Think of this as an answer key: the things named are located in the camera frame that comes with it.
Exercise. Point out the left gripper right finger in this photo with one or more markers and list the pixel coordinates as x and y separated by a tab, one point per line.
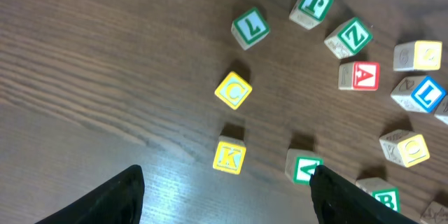
337	201

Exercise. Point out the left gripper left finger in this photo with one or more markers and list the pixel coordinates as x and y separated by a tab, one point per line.
118	200

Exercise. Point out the green B block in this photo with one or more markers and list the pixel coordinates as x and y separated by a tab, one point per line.
382	191

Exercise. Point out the green V block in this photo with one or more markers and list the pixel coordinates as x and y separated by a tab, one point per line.
301	165

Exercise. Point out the yellow block centre left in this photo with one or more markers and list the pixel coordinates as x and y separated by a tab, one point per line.
404	148

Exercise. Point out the yellow K block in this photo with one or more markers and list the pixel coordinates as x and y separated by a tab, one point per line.
230	154

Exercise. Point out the red A block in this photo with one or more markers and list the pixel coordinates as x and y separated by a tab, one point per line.
360	76

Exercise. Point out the blue L block left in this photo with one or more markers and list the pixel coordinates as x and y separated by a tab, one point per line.
420	94

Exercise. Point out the green Z block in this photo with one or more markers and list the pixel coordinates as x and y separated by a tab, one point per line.
348	39

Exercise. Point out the yellow block top middle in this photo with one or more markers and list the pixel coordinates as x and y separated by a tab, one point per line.
417	56

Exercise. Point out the green L block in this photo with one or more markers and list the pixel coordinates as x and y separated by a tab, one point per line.
250	28

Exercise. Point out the green J block far left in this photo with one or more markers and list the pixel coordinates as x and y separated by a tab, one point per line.
310	13

